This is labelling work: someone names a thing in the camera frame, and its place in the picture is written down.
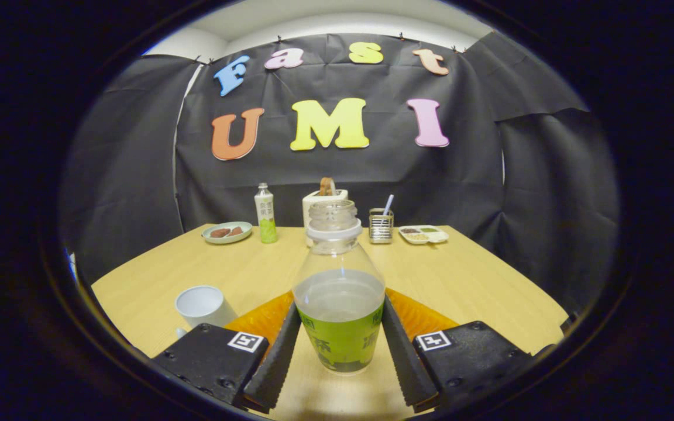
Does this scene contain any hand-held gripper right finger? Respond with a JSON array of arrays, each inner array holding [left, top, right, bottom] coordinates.
[[381, 288, 539, 413]]

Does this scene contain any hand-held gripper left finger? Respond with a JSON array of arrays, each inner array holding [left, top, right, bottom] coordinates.
[[151, 291, 302, 413]]

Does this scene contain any clear juice bottle green label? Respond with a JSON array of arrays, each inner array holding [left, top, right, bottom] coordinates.
[[292, 199, 386, 375]]

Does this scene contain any white cup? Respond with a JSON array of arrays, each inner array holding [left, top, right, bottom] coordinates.
[[174, 285, 238, 339]]

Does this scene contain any tall slim green drink bottle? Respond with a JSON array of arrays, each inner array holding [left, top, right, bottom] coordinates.
[[254, 182, 279, 244]]

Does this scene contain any wooden table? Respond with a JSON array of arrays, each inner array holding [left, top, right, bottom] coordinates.
[[91, 224, 570, 421]]

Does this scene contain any white divided snack tray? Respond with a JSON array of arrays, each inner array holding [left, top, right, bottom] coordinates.
[[398, 225, 450, 245]]

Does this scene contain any pale green plate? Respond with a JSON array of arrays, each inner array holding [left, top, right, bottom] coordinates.
[[202, 221, 253, 244]]

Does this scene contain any white toaster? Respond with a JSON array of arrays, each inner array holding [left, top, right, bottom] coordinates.
[[302, 188, 349, 233]]

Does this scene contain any metal wire utensil holder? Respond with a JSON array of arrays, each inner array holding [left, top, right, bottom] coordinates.
[[369, 208, 394, 244]]

